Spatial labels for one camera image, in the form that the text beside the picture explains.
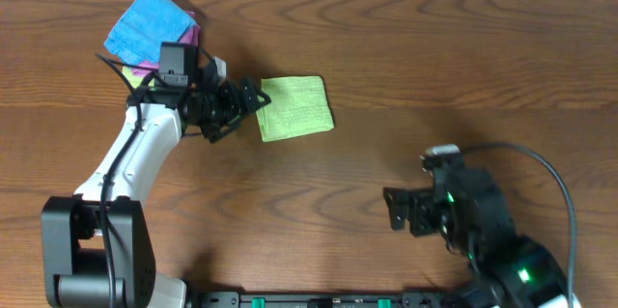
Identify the pink folded cloth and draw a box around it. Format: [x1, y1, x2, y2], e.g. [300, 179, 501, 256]
[133, 10, 201, 69]

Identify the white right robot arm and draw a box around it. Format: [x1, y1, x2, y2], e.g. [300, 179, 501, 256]
[383, 168, 568, 307]

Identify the green folded cloth in stack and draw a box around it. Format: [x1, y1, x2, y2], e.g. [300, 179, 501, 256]
[122, 67, 153, 88]

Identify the blue folded cloth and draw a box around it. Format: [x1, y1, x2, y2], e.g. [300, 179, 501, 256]
[103, 0, 196, 65]

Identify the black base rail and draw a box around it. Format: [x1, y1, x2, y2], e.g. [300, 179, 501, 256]
[185, 291, 493, 308]

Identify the light green microfiber cloth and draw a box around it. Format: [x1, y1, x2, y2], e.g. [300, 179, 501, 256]
[256, 76, 334, 142]

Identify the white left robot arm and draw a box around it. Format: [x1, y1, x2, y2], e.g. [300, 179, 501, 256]
[42, 78, 271, 307]

